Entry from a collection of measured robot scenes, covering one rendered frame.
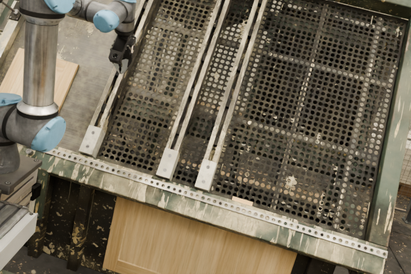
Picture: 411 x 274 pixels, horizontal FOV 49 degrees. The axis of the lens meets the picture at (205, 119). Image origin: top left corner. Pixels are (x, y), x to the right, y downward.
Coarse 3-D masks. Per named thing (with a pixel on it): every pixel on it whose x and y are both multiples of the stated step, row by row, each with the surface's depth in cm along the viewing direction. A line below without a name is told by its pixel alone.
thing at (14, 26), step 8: (8, 24) 221; (16, 24) 221; (8, 32) 220; (16, 32) 223; (0, 40) 219; (8, 40) 218; (0, 48) 217; (8, 48) 220; (0, 56) 216; (0, 64) 217
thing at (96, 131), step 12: (144, 0) 220; (156, 0) 224; (144, 12) 218; (144, 24) 217; (132, 48) 212; (108, 84) 206; (120, 84) 208; (108, 96) 208; (108, 108) 202; (96, 120) 201; (108, 120) 205; (96, 132) 199; (84, 144) 197; (96, 144) 198; (96, 156) 202
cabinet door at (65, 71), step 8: (16, 56) 218; (16, 64) 217; (56, 64) 216; (64, 64) 216; (72, 64) 216; (8, 72) 215; (16, 72) 215; (56, 72) 215; (64, 72) 215; (72, 72) 214; (8, 80) 214; (16, 80) 214; (56, 80) 214; (64, 80) 213; (72, 80) 214; (0, 88) 213; (8, 88) 213; (16, 88) 213; (56, 88) 212; (64, 88) 212; (56, 96) 211; (64, 96) 211
